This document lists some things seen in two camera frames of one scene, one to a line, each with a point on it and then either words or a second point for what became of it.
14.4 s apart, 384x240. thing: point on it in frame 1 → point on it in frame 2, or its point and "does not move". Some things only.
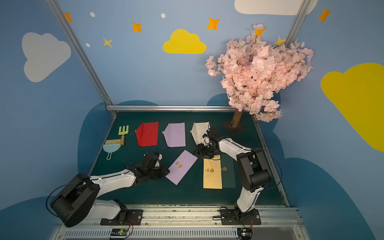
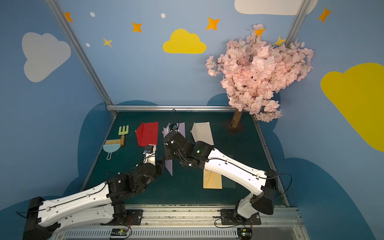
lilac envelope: x=174 y=134 does not move
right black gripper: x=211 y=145 → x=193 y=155
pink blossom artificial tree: x=255 y=71 does not move
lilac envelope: x=181 y=166 → x=168 y=163
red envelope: x=147 y=134 does not move
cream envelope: x=198 y=129 does not move
